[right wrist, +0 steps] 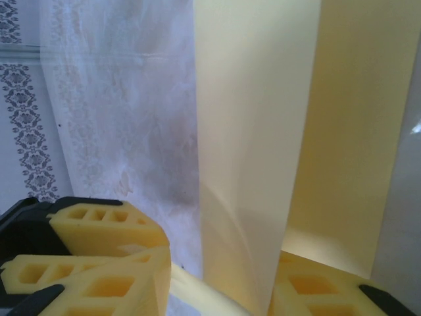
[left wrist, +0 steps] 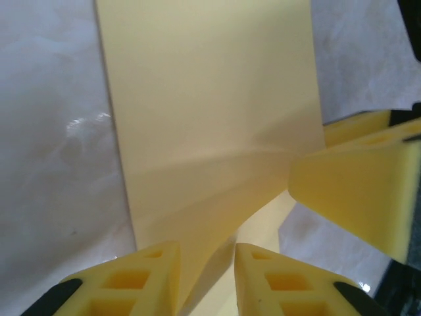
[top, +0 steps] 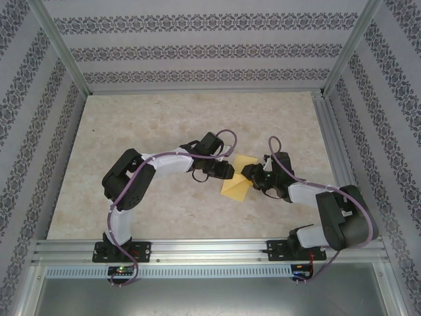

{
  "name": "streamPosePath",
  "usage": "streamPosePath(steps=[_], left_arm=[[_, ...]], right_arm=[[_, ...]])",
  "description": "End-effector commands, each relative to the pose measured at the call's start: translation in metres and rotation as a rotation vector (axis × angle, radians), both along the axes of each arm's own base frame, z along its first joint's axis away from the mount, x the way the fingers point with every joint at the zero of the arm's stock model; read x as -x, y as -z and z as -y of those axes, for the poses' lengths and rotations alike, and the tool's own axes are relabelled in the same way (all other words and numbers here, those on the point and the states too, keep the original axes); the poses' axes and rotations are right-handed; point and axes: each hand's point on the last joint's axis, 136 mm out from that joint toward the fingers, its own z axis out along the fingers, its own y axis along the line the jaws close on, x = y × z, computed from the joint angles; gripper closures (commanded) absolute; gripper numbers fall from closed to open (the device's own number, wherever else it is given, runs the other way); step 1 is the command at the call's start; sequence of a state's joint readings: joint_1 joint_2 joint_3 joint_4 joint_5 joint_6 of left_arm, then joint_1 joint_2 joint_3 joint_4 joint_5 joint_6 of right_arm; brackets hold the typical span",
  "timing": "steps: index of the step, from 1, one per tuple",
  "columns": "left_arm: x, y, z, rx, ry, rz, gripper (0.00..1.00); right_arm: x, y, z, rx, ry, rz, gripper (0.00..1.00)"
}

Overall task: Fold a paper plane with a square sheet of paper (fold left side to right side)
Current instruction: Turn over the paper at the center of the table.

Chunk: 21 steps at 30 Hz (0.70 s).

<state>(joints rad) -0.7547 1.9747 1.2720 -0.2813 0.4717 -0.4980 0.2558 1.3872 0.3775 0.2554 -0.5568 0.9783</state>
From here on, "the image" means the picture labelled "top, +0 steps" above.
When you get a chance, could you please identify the grey sheet metal shelf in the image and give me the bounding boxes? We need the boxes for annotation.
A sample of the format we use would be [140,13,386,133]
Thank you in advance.
[29,278,399,316]

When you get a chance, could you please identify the slotted grey cable duct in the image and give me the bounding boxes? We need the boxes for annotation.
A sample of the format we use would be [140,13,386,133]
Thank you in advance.
[44,265,294,279]

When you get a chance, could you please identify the yellow cloth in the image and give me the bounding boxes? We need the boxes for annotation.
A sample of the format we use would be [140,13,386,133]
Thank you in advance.
[220,153,260,202]

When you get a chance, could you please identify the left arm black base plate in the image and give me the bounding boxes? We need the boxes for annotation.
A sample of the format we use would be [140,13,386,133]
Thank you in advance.
[94,242,152,264]

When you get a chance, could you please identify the aluminium frame post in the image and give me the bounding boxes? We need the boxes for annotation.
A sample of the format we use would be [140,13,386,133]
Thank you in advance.
[28,0,92,97]
[374,263,412,316]
[9,263,47,316]
[321,0,384,98]

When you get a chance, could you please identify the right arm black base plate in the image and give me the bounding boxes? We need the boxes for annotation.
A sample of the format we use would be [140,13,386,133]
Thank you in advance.
[267,240,327,263]

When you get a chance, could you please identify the long aluminium mounting rail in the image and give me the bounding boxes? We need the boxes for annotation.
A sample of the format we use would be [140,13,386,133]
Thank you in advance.
[31,238,391,265]

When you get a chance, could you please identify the small circuit board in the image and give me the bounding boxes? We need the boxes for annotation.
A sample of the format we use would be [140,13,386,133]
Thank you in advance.
[107,265,136,276]
[291,263,314,278]

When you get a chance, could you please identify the aluminium side rails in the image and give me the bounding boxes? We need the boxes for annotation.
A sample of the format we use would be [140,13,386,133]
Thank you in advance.
[311,91,371,237]

